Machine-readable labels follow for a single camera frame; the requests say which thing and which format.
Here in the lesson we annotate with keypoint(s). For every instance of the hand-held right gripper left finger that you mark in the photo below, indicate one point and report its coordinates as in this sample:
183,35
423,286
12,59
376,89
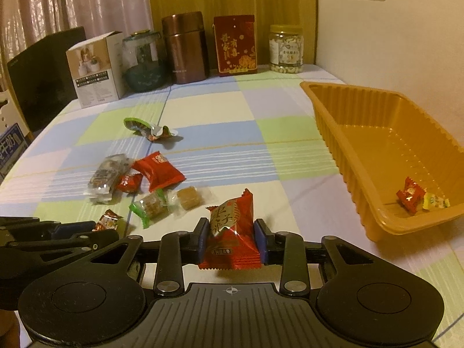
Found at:
201,241

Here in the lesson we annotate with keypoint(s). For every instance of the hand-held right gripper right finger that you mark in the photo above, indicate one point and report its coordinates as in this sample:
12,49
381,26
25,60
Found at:
259,243

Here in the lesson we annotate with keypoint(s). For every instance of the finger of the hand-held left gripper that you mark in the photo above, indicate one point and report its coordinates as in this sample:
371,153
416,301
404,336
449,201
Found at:
98,238
74,227

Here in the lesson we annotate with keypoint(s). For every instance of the red brown candy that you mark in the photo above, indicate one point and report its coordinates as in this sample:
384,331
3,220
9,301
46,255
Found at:
108,221

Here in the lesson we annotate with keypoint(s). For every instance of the large red snack packet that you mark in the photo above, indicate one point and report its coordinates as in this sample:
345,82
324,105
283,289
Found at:
230,232

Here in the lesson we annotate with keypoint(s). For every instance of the clear brown candy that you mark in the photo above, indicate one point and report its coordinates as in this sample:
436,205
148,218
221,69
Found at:
188,197

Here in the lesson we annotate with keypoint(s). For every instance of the grey clear snack packet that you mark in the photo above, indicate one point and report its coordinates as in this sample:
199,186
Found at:
105,177

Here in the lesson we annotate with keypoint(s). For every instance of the orange plastic tray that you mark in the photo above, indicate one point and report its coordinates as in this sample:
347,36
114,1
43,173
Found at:
380,145

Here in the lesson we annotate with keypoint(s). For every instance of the person's left forearm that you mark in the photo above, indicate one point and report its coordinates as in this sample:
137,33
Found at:
8,330

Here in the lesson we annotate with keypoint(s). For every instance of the green wrapped brown candy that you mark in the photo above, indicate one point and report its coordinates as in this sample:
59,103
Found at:
151,205

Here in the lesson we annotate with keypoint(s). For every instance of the small red wrapped candy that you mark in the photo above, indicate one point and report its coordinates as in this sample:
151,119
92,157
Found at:
127,183
409,195

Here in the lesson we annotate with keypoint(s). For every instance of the blue printed carton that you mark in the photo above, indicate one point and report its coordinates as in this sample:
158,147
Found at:
11,148

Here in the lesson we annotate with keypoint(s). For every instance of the green torn snack wrapper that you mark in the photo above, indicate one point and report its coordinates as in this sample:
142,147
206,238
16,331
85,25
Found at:
145,127

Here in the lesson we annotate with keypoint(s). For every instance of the checkered tablecloth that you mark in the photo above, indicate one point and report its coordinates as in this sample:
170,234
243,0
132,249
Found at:
224,116

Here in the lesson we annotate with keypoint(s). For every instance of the white wooden chair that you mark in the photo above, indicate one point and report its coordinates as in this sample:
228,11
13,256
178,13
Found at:
9,112

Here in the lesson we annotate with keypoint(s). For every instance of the black monitor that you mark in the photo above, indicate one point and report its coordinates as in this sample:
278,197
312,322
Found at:
43,79

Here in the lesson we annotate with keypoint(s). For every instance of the white cardboard box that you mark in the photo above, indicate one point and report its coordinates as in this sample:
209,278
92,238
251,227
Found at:
96,72

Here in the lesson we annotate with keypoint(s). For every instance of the glass jar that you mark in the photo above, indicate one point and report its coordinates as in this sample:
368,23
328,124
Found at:
145,65

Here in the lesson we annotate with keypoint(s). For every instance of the yellow wrapped candy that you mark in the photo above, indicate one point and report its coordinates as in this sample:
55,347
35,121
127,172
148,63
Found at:
437,202

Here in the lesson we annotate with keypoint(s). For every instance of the plastic jar of nuts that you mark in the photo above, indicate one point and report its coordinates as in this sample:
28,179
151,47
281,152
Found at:
286,50

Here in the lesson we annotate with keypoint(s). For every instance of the brown metal canister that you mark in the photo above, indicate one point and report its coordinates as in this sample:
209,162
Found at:
185,47

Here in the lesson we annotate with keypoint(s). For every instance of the red gift box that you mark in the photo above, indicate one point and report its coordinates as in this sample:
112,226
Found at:
235,47

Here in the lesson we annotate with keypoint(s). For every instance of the pink curtain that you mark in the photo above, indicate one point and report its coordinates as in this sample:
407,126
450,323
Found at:
90,0

